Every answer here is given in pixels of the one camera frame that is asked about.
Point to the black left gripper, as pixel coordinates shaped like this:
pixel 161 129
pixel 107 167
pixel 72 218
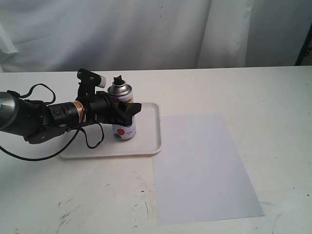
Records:
pixel 107 110

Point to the white dotted spray paint can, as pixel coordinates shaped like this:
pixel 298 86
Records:
pixel 121 92

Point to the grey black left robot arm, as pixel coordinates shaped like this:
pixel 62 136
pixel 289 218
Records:
pixel 38 122

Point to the white plastic tray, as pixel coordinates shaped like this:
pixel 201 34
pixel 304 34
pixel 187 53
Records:
pixel 146 141

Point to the white paper sheet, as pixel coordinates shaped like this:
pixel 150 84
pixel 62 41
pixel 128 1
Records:
pixel 199 174

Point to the black stand pole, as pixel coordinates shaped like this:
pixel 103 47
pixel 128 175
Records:
pixel 305 49

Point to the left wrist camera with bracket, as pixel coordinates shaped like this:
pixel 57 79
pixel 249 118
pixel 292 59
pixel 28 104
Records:
pixel 87 85

